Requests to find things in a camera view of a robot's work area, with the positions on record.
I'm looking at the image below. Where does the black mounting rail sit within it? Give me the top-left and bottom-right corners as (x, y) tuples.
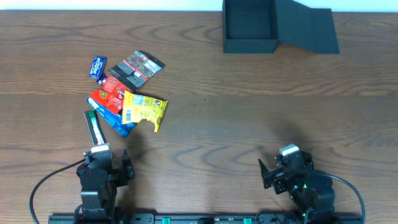
(48, 213), (363, 224)

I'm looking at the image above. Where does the red snack packet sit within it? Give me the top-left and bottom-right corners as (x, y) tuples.
(89, 75), (131, 114)

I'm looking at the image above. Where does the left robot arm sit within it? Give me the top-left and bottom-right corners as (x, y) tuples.
(75, 150), (135, 223)

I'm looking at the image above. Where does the green gum pack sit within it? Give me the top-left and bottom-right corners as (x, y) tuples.
(83, 110), (106, 146)

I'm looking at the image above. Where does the purple Dairy Milk chocolate bar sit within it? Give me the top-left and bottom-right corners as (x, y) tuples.
(96, 73), (107, 85)

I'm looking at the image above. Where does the black cardboard box with lid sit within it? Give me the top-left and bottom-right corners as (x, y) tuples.
(222, 0), (340, 54)

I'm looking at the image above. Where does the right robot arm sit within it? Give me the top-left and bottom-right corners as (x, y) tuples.
(259, 151), (335, 223)

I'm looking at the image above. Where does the black snack pouch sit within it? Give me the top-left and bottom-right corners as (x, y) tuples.
(108, 50), (165, 91)

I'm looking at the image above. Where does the blue snack bar wrapper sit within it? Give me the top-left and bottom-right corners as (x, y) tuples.
(87, 97), (136, 138)

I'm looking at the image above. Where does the blue Eclipse mint tin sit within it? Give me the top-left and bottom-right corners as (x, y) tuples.
(88, 56), (106, 80)

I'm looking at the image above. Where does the yellow snack packet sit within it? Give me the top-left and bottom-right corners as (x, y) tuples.
(122, 91), (168, 133)

